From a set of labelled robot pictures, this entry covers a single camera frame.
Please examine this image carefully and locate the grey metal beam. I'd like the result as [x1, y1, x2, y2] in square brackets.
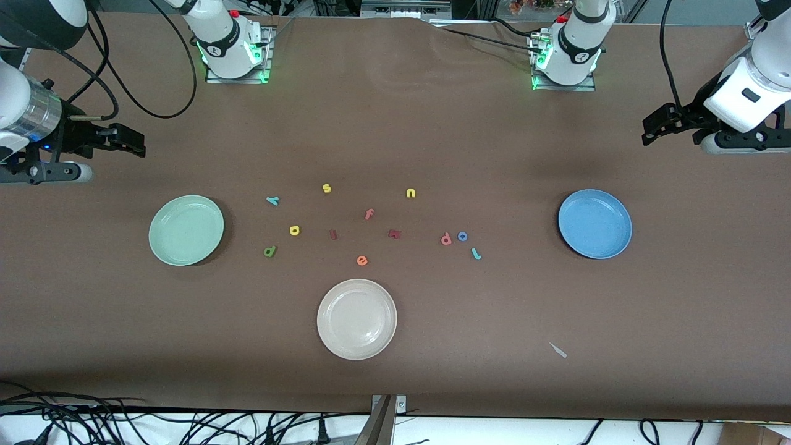
[353, 396, 396, 445]

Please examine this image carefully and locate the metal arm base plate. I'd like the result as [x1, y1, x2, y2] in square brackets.
[530, 31, 598, 92]
[205, 26, 276, 84]

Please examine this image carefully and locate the beige plate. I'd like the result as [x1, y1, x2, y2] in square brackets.
[316, 279, 398, 361]

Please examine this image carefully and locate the silver metal bracket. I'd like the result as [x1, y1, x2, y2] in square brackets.
[371, 394, 407, 415]

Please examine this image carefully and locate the grey power strip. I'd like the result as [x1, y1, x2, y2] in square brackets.
[360, 0, 452, 17]

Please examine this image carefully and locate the black base cable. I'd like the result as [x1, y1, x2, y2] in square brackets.
[491, 17, 544, 38]
[440, 27, 535, 53]

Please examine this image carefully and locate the blue plate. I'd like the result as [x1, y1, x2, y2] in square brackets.
[558, 189, 633, 260]

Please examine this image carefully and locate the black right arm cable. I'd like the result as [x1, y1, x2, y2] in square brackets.
[59, 0, 198, 121]

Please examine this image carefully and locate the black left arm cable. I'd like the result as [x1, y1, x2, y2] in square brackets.
[658, 0, 685, 115]

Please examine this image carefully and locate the green plate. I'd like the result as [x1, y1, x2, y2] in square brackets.
[148, 195, 225, 266]

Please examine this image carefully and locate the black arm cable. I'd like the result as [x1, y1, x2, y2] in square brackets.
[59, 0, 198, 121]
[658, 0, 685, 115]

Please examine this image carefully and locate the brown table cover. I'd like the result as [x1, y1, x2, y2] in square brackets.
[0, 11, 791, 422]

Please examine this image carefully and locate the cardboard box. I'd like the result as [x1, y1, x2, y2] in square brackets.
[720, 422, 791, 445]

